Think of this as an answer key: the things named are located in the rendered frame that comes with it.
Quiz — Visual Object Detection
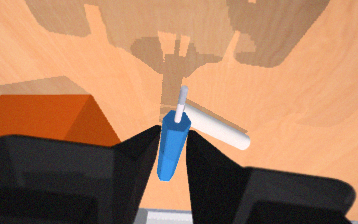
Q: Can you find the blue stylus with grey tip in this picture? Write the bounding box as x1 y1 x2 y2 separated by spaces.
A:
157 85 191 181

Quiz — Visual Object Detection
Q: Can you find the white cylinder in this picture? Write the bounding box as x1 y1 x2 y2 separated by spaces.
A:
183 103 250 150

